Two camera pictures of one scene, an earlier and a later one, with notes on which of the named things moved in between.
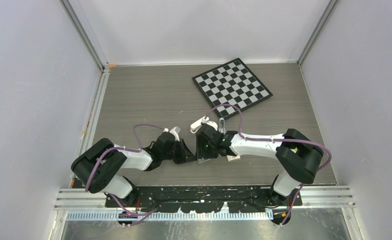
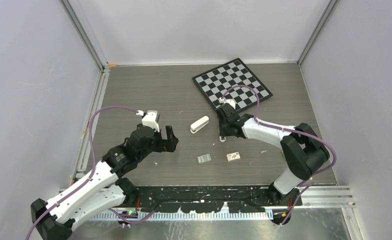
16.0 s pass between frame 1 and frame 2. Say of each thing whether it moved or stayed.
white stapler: stayed
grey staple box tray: stayed
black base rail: stayed
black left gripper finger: moved
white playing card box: stayed
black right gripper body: moved
